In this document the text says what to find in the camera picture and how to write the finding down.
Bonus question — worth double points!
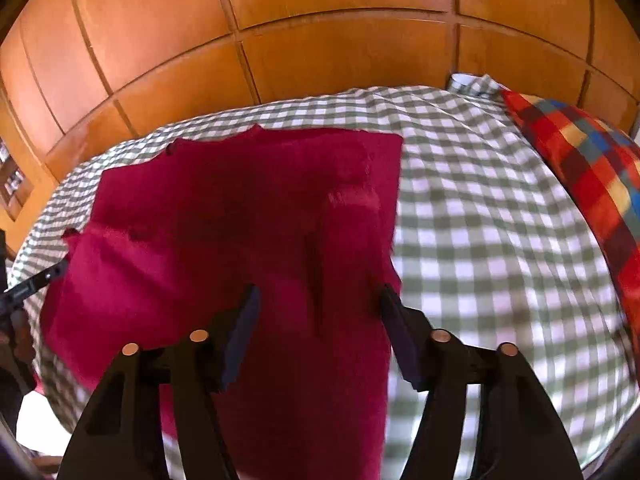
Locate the crimson red sweater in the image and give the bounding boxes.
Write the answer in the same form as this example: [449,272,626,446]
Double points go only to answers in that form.
[40,126,402,479]

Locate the wooden shelf with items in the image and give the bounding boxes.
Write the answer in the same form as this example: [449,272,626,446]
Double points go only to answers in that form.
[0,141,32,221]

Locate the green white checkered bedsheet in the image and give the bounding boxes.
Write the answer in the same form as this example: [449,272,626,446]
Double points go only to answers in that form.
[8,75,639,466]

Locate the multicolour plaid pillow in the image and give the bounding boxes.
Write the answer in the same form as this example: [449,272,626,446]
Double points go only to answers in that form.
[501,90,639,353]

